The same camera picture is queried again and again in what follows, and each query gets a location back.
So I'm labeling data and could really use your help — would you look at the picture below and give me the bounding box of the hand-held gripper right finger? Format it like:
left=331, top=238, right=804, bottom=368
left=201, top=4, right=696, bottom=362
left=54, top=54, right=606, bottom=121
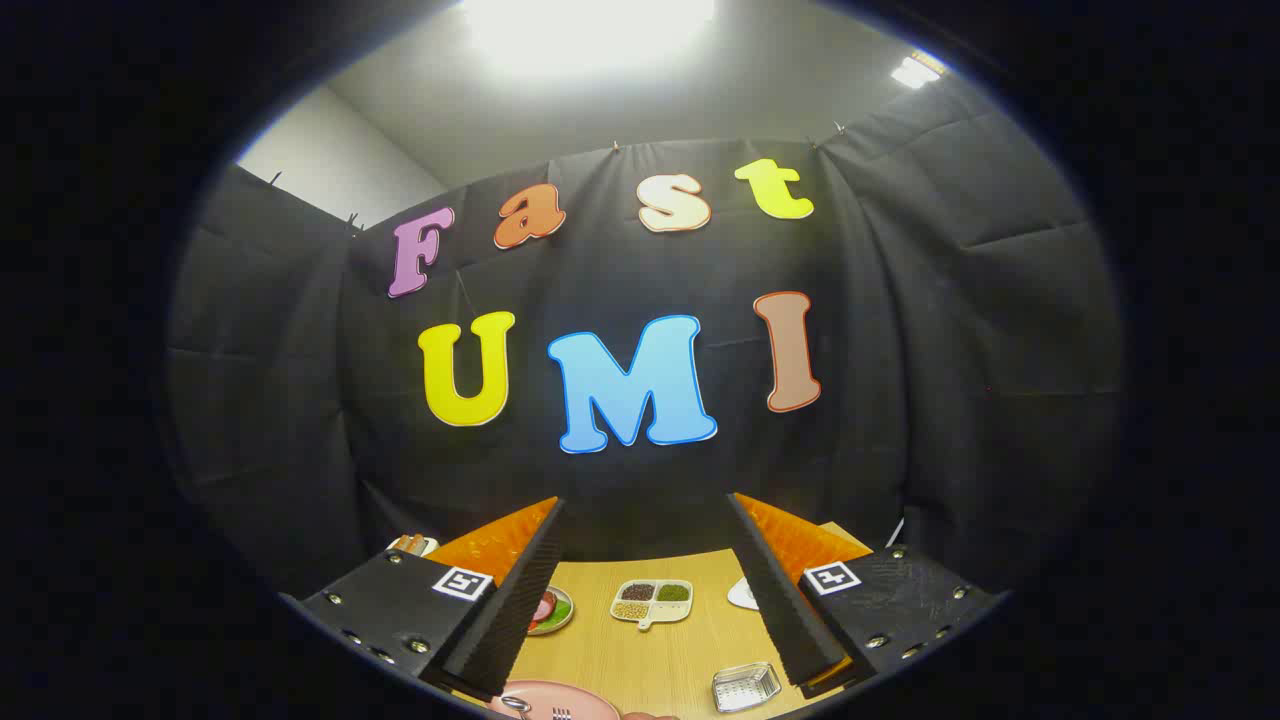
left=726, top=491, right=1005, bottom=700

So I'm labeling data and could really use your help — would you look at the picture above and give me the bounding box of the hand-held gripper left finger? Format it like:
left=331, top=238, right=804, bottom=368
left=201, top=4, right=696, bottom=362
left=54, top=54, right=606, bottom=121
left=298, top=495, right=567, bottom=703

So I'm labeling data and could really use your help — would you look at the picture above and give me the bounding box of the white divided dish with beans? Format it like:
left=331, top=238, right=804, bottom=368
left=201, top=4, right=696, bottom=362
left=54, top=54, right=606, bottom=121
left=610, top=579, right=694, bottom=632

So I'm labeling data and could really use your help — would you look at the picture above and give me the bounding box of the pink plate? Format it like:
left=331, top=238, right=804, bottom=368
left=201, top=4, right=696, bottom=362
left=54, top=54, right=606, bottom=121
left=487, top=680, right=622, bottom=720

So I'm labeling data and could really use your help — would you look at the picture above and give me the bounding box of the plate of meat and vegetables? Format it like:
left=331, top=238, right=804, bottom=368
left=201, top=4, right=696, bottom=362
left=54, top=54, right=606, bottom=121
left=527, top=586, right=576, bottom=637

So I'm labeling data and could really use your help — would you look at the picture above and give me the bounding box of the large ceiling light panel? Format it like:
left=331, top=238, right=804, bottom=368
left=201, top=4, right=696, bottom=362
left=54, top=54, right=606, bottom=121
left=460, top=0, right=717, bottom=77

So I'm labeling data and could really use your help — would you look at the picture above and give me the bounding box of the metal wire basket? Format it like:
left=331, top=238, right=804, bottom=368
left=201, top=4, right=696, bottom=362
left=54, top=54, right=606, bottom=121
left=711, top=662, right=782, bottom=714

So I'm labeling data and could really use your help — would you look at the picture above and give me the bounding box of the small ceiling light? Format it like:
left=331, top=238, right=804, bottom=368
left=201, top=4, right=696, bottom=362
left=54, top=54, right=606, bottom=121
left=890, top=50, right=947, bottom=90

